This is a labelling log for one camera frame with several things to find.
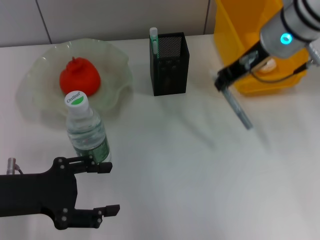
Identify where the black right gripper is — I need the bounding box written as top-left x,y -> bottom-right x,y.
214,44 -> 273,93

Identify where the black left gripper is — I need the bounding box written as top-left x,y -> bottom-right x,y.
0,154 -> 121,231

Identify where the grey glitter pen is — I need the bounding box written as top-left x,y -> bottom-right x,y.
222,87 -> 254,131

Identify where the white paper ball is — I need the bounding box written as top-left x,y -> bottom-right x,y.
258,58 -> 277,74

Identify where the clear water bottle green label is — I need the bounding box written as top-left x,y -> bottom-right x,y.
64,90 -> 112,164

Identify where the mint green pen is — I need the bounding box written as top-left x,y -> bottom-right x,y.
149,27 -> 159,59

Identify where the red fruit-shaped toy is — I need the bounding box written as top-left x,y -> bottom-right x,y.
59,56 -> 102,97

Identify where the black mesh pen holder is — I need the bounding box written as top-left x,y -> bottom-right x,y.
149,32 -> 190,97

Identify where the clear wavy glass fruit plate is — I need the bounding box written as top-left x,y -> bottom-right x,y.
15,37 -> 134,126

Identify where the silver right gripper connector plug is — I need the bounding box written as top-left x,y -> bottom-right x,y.
239,51 -> 260,70

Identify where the yellow plastic storage bin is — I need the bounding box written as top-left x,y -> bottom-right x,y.
213,0 -> 308,97

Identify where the right arm cable with plug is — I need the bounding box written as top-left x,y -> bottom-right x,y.
250,41 -> 320,84

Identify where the arm cable with plug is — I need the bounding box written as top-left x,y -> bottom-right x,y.
6,157 -> 24,176
250,41 -> 320,84

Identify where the left arm cable with plug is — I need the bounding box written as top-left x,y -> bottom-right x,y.
6,157 -> 24,176

